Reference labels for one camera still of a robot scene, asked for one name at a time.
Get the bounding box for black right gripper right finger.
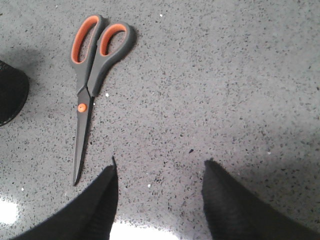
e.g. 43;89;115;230
202;159;320;240

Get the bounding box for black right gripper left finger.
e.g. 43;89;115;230
14;157;119;240

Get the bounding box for grey orange scissors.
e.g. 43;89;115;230
70;14;136;186

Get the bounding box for black mesh pen holder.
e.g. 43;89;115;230
0;60;30;126

